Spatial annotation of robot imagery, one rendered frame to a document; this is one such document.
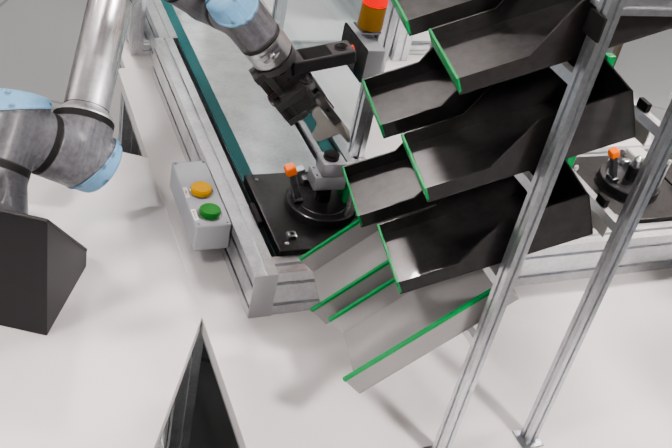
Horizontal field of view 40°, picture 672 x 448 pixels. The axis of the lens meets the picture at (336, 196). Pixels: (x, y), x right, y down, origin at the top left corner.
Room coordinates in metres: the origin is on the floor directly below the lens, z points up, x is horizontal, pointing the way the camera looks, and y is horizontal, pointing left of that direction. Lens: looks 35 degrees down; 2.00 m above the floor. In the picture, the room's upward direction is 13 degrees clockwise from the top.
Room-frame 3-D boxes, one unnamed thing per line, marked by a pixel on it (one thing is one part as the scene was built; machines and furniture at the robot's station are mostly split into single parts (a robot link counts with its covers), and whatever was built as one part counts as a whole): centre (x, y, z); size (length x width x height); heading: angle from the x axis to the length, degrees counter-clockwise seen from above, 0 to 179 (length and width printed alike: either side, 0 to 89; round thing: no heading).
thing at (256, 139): (1.73, 0.14, 0.91); 0.84 x 0.28 x 0.10; 28
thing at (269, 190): (1.45, 0.03, 0.96); 0.24 x 0.24 x 0.02; 28
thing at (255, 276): (1.62, 0.29, 0.91); 0.89 x 0.06 x 0.11; 28
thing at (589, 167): (1.79, -0.64, 1.01); 0.24 x 0.24 x 0.13; 28
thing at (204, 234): (1.42, 0.26, 0.93); 0.21 x 0.07 x 0.06; 28
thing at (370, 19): (1.67, 0.01, 1.29); 0.05 x 0.05 x 0.05
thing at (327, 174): (1.45, 0.02, 1.06); 0.08 x 0.04 x 0.07; 115
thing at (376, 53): (1.67, 0.01, 1.29); 0.12 x 0.05 x 0.25; 28
